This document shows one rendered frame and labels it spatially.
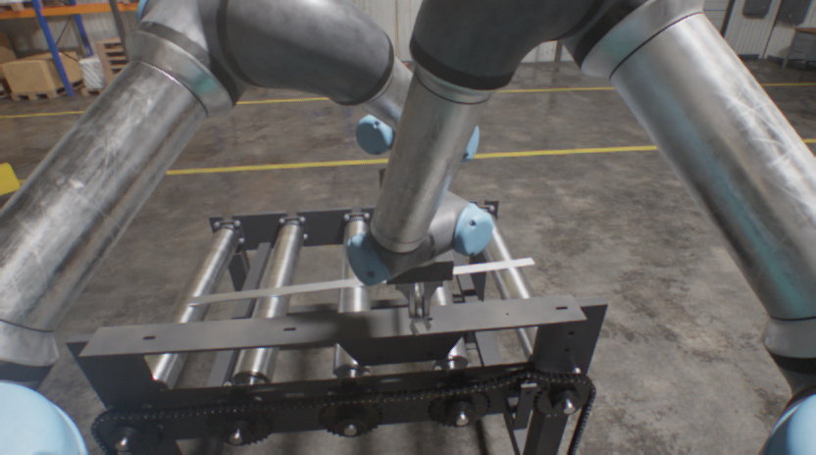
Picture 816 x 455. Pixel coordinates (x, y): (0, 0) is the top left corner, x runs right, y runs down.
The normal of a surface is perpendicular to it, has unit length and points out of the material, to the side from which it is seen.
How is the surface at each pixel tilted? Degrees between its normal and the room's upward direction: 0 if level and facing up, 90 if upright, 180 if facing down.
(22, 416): 8
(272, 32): 86
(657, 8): 94
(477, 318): 0
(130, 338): 0
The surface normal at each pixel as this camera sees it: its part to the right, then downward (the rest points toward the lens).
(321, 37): 0.46, 0.33
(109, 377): 0.08, 0.48
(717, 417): -0.02, -0.88
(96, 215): 0.84, 0.15
